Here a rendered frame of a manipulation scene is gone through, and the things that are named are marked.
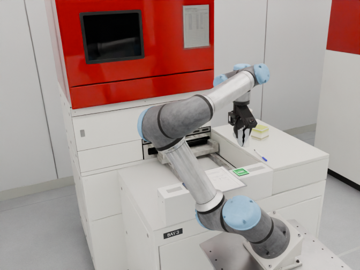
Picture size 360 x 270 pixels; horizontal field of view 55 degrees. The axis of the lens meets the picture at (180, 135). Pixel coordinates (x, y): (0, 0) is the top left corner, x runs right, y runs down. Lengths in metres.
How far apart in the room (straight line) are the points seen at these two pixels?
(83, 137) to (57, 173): 1.74
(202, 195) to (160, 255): 0.46
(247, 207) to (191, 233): 0.49
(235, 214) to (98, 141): 1.00
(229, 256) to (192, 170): 0.38
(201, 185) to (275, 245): 0.33
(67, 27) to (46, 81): 1.63
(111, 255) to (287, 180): 1.20
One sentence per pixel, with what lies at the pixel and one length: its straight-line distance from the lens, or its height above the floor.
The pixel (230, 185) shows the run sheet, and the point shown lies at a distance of 1.53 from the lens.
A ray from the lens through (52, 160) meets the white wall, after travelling 3.57.
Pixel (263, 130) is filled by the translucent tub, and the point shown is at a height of 1.03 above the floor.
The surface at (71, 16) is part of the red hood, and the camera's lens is 1.75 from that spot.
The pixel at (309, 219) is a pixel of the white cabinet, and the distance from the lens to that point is 2.03.
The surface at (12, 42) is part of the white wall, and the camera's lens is 3.29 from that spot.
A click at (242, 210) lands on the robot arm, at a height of 1.07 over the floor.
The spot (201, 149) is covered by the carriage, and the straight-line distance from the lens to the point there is 2.08.
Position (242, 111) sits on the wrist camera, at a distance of 1.49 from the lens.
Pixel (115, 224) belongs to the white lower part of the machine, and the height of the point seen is 0.46.
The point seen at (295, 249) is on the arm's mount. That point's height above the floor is 0.90.
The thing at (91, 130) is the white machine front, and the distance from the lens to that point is 1.92.
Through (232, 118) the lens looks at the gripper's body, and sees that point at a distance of 1.55.
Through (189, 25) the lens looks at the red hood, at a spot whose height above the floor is 1.59.
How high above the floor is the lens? 1.73
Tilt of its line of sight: 22 degrees down
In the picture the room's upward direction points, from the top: 2 degrees counter-clockwise
